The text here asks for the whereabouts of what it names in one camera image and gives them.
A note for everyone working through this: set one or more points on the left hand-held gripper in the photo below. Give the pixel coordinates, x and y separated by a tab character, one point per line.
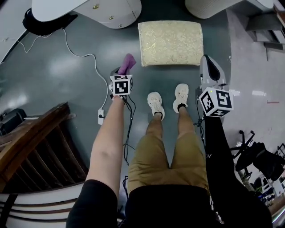
121	85

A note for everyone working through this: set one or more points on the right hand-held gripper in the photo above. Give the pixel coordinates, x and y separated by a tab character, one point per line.
220	101

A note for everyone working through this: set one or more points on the purple wiping cloth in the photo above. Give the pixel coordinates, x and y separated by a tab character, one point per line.
126	63

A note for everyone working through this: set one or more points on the cream upholstered footstool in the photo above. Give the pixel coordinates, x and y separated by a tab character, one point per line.
169	42

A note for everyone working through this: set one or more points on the person's right forearm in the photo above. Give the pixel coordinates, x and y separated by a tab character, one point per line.
218	147

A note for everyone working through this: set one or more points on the person's left forearm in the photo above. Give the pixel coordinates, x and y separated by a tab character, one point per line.
105	142

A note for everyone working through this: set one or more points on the white curved desk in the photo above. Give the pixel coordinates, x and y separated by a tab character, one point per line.
51	9

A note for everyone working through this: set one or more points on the person's right cream shoe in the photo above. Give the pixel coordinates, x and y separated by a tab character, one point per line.
180	95

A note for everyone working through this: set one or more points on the white power strip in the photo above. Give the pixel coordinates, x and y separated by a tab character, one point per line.
101	116

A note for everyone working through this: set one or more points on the person's right leg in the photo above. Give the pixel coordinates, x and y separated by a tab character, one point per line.
186	123

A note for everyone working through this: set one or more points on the red floor tape strip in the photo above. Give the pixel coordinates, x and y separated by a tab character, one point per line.
272	102

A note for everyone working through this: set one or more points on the small wooden side cabinet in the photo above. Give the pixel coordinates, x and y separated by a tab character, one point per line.
262	24

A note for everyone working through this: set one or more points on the black backpack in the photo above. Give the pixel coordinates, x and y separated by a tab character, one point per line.
44	24

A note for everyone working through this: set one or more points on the black office chair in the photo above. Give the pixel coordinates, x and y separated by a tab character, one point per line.
265	160

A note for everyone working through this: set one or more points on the person's black shirt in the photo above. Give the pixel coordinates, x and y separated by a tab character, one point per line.
169	209

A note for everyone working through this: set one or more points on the white panel with brown stripes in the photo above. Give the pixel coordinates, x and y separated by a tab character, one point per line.
49	200

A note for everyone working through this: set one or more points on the dark wooden slatted frame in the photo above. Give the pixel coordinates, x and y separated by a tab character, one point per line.
33	147

